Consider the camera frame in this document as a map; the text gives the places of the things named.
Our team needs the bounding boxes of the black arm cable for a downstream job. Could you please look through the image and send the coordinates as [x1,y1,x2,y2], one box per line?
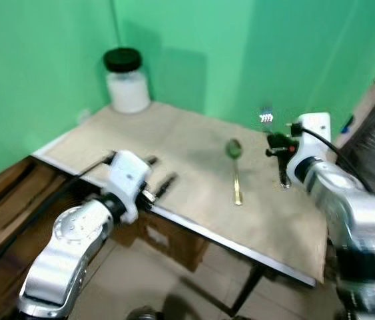
[292,123,375,244]
[0,153,117,301]

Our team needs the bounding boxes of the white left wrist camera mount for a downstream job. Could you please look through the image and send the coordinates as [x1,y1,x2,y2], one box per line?
[107,149,152,225]

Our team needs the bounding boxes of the blue object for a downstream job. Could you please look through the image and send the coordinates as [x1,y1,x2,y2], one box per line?
[340,115,355,133]

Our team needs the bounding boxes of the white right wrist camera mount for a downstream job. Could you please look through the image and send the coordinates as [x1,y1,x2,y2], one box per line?
[286,113,333,182]

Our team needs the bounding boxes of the gold spoon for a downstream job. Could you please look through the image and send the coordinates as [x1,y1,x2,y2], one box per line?
[224,137,244,207]

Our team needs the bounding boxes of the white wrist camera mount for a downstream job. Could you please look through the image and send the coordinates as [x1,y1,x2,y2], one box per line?
[107,149,152,225]
[286,113,333,182]

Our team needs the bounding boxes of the silver fork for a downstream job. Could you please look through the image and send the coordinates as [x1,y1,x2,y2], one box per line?
[258,106,293,191]

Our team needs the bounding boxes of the black table leg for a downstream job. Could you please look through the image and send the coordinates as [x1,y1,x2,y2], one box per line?
[230,265,266,318]

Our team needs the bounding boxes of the brown wooden planks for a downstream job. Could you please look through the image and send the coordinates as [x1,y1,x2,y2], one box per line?
[0,156,76,284]

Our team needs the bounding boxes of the beige table mat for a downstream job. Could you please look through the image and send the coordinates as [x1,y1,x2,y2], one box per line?
[43,101,328,285]

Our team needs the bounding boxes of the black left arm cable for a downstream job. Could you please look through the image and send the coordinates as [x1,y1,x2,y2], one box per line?
[0,153,117,301]

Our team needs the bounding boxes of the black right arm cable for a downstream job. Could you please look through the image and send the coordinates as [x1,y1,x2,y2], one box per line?
[292,123,375,244]

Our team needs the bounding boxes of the brown cardboard box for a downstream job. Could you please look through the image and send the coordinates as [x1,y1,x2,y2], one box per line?
[137,209,209,272]

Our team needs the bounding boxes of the glass jar with black lid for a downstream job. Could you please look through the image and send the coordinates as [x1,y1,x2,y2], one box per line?
[103,48,153,115]

